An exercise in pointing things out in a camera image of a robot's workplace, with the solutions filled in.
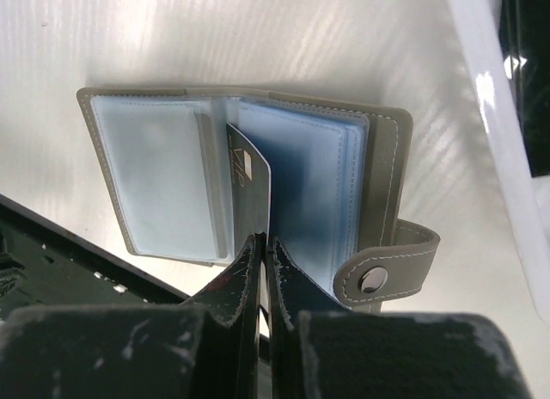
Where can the grey leather card holder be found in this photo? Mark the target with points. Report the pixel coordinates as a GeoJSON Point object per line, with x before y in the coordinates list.
{"type": "Point", "coordinates": [191, 173]}

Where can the black cards in tray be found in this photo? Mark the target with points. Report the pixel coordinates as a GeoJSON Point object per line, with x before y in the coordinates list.
{"type": "Point", "coordinates": [524, 38]}

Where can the white plastic tray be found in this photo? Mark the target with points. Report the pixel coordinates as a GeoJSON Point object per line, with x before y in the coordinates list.
{"type": "Point", "coordinates": [526, 198]}

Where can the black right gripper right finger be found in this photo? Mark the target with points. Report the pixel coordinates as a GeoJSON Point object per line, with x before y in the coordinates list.
{"type": "Point", "coordinates": [320, 349]}

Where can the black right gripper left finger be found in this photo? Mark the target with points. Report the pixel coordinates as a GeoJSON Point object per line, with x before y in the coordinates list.
{"type": "Point", "coordinates": [206, 347]}

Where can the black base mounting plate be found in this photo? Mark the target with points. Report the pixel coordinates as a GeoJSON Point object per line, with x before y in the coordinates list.
{"type": "Point", "coordinates": [43, 263]}

